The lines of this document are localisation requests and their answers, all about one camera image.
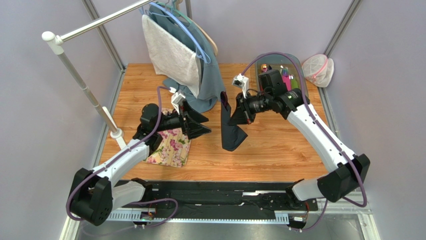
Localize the white clothes rack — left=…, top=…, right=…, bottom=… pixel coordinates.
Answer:
left=41, top=0, right=149, bottom=150

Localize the white mesh laundry bag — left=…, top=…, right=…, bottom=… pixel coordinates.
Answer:
left=301, top=54, right=335, bottom=88

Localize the pink napkin roll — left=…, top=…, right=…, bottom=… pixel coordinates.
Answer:
left=281, top=67, right=292, bottom=91

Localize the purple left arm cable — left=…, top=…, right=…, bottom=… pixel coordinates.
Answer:
left=65, top=85, right=179, bottom=229

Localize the floral tray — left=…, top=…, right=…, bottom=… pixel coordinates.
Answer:
left=144, top=128, right=191, bottom=168

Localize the blue clothes hanger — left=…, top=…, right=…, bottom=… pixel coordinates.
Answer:
left=148, top=2, right=211, bottom=64

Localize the teal hanging garment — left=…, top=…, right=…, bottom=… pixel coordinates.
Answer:
left=146, top=5, right=226, bottom=113

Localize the wooden clothes hanger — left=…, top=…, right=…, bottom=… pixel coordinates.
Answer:
left=191, top=19, right=219, bottom=56

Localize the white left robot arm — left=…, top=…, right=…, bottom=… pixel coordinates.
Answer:
left=65, top=100, right=211, bottom=226

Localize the grey plastic bin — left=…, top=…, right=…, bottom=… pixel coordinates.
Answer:
left=254, top=54, right=309, bottom=97

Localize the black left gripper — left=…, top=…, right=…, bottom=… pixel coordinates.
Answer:
left=154, top=99, right=211, bottom=140

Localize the white towel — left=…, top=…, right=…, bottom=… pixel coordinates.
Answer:
left=141, top=14, right=201, bottom=98

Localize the green napkin roll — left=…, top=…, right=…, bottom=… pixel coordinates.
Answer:
left=289, top=75, right=300, bottom=89

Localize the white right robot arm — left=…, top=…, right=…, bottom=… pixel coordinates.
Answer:
left=228, top=69, right=371, bottom=205

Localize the black paper napkin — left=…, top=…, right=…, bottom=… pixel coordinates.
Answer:
left=220, top=91, right=248, bottom=152

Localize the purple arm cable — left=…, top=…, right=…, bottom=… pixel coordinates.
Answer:
left=240, top=51, right=369, bottom=233
left=65, top=85, right=179, bottom=229

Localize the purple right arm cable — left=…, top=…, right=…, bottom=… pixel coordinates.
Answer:
left=240, top=51, right=369, bottom=233

